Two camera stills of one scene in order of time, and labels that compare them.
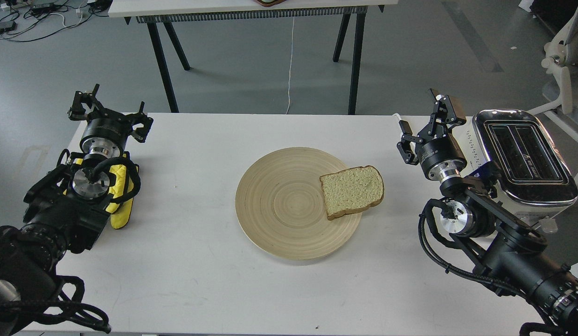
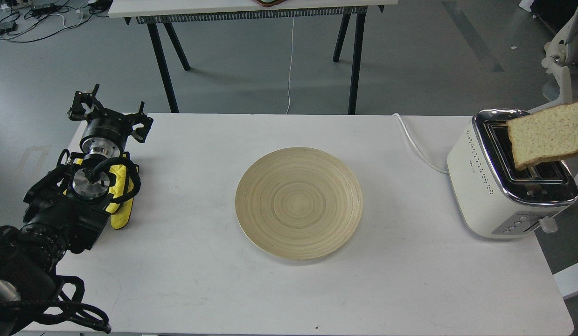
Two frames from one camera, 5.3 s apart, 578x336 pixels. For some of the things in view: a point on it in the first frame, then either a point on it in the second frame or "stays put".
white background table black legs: [163, 12] stays put
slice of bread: [351, 189] → [552, 131]
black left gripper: [105, 132] stays put
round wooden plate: [280, 208] stays put
